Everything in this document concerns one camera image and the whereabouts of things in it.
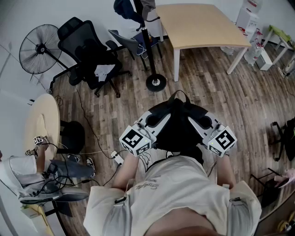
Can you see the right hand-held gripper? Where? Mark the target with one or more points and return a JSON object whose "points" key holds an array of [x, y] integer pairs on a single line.
{"points": [[222, 141]]}

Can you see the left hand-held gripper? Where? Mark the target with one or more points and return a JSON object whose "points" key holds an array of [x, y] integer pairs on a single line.
{"points": [[134, 141]]}

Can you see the grey and black bag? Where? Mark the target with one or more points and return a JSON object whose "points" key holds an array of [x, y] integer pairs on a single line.
{"points": [[179, 129]]}

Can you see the black coat rack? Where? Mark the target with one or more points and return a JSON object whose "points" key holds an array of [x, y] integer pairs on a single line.
{"points": [[147, 46]]}

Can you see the person's right forearm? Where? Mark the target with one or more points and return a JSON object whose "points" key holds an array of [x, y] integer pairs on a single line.
{"points": [[225, 170]]}

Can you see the person's left forearm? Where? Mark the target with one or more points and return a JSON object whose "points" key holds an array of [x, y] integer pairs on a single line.
{"points": [[125, 170]]}

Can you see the white power strip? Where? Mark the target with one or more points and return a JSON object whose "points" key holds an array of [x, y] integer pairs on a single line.
{"points": [[116, 157]]}

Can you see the person's beige shirt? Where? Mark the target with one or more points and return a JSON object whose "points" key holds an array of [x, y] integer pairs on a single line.
{"points": [[175, 184]]}

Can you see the white papers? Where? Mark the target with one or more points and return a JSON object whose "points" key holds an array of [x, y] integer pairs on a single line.
{"points": [[103, 71]]}

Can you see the clear water jug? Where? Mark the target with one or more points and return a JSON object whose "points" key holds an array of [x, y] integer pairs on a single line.
{"points": [[253, 4], [228, 50], [253, 54], [258, 37]]}

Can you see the black swivel chair base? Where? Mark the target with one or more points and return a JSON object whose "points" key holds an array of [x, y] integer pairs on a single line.
{"points": [[284, 138]]}

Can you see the black stool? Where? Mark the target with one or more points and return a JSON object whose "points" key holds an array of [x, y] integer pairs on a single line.
{"points": [[71, 136]]}

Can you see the white box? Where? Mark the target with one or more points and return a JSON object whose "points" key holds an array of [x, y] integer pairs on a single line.
{"points": [[264, 60]]}

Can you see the grey chair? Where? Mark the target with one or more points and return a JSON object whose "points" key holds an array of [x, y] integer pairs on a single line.
{"points": [[125, 41]]}

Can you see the light wooden table white legs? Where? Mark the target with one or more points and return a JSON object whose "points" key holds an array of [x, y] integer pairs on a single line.
{"points": [[198, 25]]}

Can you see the black mesh office chair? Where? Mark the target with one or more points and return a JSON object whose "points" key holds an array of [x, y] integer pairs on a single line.
{"points": [[85, 48]]}

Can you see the round wooden table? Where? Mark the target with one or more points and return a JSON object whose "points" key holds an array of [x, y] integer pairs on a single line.
{"points": [[43, 124]]}

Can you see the white water dispenser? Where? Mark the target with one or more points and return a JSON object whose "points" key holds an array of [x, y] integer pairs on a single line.
{"points": [[247, 19]]}

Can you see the green-topped small table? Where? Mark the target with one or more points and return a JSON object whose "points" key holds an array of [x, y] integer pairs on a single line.
{"points": [[280, 33]]}

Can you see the grey hanging garment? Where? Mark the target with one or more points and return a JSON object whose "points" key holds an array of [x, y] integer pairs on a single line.
{"points": [[148, 7]]}

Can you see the dark blue hanging garment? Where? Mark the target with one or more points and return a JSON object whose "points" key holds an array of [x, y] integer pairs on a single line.
{"points": [[124, 9]]}

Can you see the grey laptop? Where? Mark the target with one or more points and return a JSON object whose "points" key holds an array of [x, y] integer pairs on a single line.
{"points": [[57, 194]]}

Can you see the yellow bananas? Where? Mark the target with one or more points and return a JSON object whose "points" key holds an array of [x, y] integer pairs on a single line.
{"points": [[287, 222]]}

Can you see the black floor fan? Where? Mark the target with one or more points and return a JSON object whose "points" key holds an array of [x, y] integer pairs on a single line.
{"points": [[40, 49]]}

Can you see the black metal frame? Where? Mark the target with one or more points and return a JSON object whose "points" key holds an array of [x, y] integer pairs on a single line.
{"points": [[267, 191]]}

